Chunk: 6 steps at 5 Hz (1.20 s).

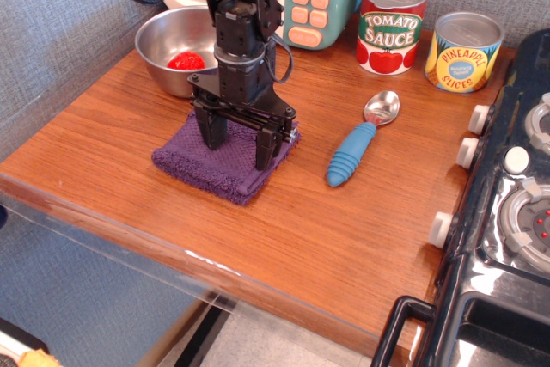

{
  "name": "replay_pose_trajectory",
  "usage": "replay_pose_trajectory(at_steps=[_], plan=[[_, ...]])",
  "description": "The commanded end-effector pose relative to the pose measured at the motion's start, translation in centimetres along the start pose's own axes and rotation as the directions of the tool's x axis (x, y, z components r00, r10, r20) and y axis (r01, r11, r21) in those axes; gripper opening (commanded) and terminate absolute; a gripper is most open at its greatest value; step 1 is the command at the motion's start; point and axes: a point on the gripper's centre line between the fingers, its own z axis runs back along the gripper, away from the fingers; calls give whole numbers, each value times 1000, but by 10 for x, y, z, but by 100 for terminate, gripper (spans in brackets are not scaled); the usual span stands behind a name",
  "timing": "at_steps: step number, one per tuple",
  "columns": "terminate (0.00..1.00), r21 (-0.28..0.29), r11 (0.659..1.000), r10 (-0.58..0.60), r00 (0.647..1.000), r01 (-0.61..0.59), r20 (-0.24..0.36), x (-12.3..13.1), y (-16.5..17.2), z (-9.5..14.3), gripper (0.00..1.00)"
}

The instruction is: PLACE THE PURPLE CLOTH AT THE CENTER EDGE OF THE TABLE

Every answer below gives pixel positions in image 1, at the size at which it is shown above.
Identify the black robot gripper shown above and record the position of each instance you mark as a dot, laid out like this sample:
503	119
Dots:
242	91

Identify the violet cloth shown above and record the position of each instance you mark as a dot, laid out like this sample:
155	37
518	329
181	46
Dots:
228	172

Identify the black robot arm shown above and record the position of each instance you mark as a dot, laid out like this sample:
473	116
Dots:
245	26

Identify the red ball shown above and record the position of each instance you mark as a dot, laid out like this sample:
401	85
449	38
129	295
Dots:
187	61

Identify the steel bowl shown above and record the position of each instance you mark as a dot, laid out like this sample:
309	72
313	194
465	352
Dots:
187	29

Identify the tomato sauce can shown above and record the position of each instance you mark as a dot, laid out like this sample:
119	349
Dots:
388	35

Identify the white stove knob lower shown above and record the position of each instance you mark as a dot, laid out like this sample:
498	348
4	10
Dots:
440	228

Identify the white stove knob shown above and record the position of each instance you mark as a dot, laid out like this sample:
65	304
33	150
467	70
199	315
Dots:
478	119
466	152
440	228

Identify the white stove knob middle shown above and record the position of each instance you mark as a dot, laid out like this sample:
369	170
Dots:
466	152

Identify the pineapple slices can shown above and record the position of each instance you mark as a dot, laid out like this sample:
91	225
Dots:
463	52

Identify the white stove knob upper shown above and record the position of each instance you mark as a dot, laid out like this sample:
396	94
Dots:
478	119

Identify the black toy stove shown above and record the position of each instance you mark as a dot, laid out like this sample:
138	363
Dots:
492	300

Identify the yellow object at corner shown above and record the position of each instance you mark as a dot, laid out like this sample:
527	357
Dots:
37	358

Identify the blue handled metal spoon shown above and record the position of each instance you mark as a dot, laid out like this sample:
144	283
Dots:
381	109

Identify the black oven door handle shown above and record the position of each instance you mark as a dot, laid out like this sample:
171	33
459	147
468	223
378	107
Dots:
405	308

